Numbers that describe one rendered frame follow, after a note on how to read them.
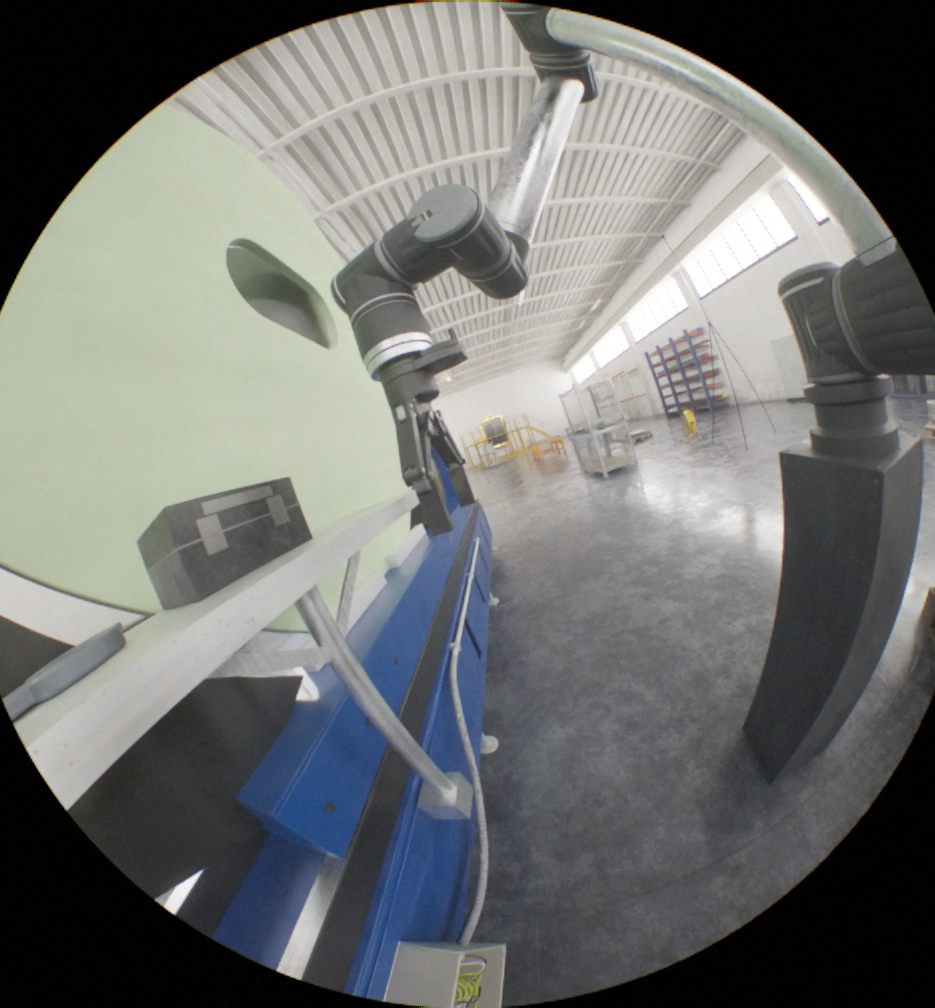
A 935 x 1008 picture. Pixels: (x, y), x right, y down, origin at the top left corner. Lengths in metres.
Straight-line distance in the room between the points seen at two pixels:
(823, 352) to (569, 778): 1.48
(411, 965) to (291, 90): 7.97
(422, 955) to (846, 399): 1.24
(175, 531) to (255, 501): 0.11
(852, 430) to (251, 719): 1.19
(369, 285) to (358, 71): 6.95
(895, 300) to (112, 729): 0.76
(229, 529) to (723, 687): 1.65
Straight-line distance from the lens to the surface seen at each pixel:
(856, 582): 0.75
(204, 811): 0.60
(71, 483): 0.64
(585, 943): 1.25
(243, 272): 1.93
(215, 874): 0.95
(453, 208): 0.44
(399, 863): 0.78
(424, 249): 0.45
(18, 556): 0.60
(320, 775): 0.59
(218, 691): 0.58
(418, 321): 0.44
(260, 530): 0.35
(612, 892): 1.24
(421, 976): 0.81
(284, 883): 0.90
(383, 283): 0.47
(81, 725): 0.18
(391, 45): 7.30
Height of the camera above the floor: 1.24
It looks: 8 degrees down
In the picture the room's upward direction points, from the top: 20 degrees counter-clockwise
